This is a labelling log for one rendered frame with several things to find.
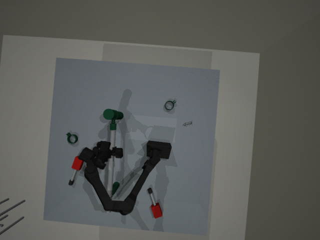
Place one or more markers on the dark green post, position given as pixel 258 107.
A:
pixel 110 114

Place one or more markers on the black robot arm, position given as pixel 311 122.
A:
pixel 91 173

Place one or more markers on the grey metal pipe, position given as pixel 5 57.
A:
pixel 111 166

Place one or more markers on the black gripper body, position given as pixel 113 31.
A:
pixel 118 152

